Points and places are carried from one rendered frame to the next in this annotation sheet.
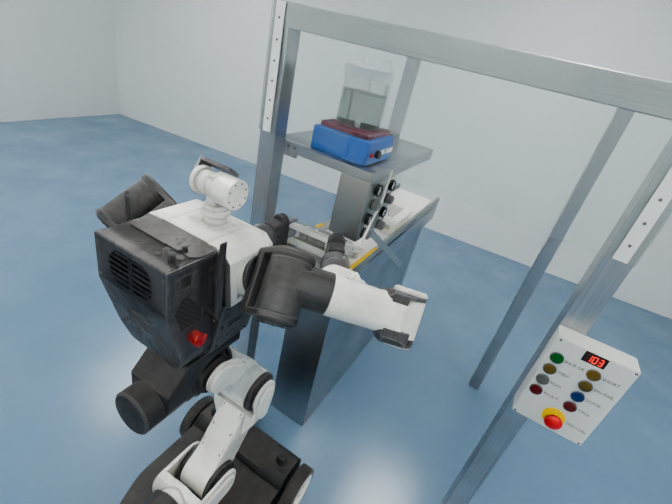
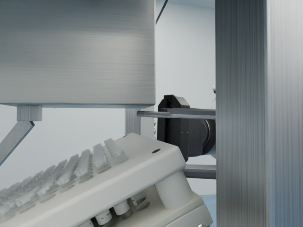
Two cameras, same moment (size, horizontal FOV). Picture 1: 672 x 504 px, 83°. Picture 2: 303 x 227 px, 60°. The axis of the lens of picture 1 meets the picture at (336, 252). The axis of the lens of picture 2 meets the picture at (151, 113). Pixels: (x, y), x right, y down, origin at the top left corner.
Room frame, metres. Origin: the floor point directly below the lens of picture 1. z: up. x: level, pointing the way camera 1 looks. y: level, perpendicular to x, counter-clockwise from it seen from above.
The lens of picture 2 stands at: (1.34, 0.36, 1.13)
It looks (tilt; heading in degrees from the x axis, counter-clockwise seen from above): 2 degrees up; 237
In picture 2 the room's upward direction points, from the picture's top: straight up
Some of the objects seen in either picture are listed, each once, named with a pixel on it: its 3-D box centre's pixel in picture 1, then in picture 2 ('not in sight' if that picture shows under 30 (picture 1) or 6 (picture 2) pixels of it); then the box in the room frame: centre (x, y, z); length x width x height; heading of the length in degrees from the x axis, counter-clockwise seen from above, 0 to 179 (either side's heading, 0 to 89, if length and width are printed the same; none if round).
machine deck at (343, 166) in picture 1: (361, 148); not in sight; (1.44, 0.00, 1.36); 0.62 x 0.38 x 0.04; 157
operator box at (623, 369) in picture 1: (570, 385); (144, 131); (0.73, -0.64, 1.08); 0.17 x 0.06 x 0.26; 67
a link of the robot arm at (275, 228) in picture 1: (268, 234); not in sight; (1.09, 0.23, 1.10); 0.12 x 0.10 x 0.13; 149
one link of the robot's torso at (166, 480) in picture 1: (196, 480); not in sight; (0.73, 0.29, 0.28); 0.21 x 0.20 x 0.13; 157
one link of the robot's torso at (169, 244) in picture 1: (192, 279); not in sight; (0.69, 0.30, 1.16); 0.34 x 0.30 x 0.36; 67
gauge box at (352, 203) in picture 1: (363, 200); (83, 45); (1.21, -0.05, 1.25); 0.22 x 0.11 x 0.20; 157
